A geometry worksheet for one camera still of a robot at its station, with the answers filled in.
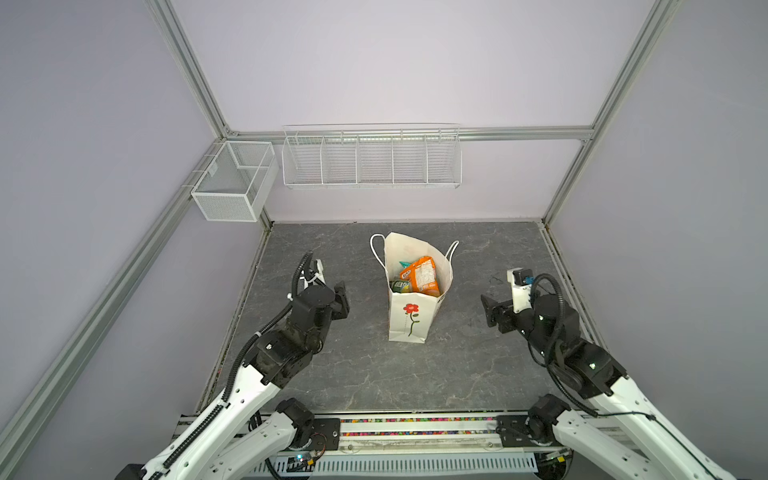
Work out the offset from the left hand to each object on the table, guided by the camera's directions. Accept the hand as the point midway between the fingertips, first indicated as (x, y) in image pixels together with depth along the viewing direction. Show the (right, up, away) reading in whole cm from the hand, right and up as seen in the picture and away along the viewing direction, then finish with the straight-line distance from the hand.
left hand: (334, 289), depth 72 cm
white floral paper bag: (+19, -7, +5) cm, 21 cm away
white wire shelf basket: (+7, +41, +27) cm, 50 cm away
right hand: (+40, -1, 0) cm, 40 cm away
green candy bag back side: (+16, -1, +11) cm, 20 cm away
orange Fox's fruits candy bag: (+22, +2, +11) cm, 25 cm away
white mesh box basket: (-39, +32, +27) cm, 57 cm away
